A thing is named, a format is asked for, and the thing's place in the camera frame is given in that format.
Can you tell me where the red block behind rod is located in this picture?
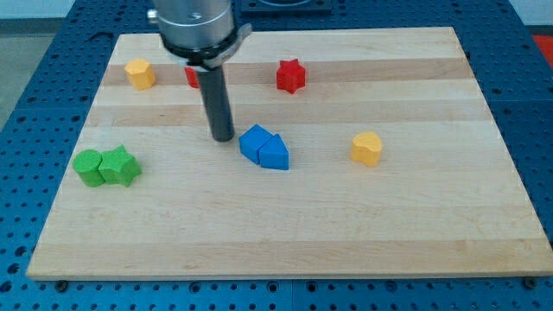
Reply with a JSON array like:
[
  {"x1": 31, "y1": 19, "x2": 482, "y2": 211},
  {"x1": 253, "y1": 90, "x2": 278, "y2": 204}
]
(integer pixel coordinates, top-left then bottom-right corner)
[{"x1": 184, "y1": 67, "x2": 200, "y2": 89}]

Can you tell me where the yellow hexagon block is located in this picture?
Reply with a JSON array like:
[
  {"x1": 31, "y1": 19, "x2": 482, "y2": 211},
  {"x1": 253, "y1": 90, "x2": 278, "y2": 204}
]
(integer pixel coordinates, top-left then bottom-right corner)
[{"x1": 124, "y1": 58, "x2": 156, "y2": 91}]

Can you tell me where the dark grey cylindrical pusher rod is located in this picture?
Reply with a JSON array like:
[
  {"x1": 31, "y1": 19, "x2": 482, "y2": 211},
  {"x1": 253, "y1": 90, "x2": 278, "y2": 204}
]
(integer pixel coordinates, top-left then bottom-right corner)
[{"x1": 196, "y1": 67, "x2": 235, "y2": 143}]

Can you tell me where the yellow heart block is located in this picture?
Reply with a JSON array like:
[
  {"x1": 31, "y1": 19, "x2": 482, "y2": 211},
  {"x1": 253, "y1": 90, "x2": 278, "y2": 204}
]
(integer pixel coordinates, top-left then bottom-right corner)
[{"x1": 350, "y1": 131, "x2": 383, "y2": 167}]

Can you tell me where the blue cube block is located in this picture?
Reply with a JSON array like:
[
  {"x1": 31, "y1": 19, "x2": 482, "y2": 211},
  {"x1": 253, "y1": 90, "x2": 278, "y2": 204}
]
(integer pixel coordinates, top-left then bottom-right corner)
[{"x1": 238, "y1": 124, "x2": 273, "y2": 164}]

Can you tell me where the wooden board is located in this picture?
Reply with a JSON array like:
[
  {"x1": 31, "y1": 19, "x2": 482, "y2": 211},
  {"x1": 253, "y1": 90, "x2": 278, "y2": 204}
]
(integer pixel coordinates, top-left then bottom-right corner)
[{"x1": 27, "y1": 27, "x2": 552, "y2": 281}]

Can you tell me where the green cylinder block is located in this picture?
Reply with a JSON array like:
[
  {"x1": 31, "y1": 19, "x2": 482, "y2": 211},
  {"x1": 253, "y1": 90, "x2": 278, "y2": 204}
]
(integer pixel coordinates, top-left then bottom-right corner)
[{"x1": 73, "y1": 149, "x2": 105, "y2": 187}]

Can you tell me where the red star block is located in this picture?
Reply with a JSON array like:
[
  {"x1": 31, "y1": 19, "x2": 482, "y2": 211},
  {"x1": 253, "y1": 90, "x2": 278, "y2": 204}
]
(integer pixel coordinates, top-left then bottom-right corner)
[{"x1": 276, "y1": 59, "x2": 307, "y2": 94}]

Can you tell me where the blue triangle block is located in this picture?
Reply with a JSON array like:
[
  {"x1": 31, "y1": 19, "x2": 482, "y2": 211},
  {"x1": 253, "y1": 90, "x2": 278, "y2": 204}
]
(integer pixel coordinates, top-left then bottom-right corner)
[{"x1": 258, "y1": 134, "x2": 289, "y2": 170}]

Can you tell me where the green star block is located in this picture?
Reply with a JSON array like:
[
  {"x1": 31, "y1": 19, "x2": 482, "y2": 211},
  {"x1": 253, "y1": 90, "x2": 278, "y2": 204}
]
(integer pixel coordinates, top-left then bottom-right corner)
[{"x1": 99, "y1": 145, "x2": 142, "y2": 187}]

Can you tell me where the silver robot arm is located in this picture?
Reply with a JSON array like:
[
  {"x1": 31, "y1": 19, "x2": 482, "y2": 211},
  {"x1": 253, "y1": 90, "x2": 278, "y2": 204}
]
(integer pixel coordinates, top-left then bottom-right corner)
[{"x1": 147, "y1": 0, "x2": 252, "y2": 142}]

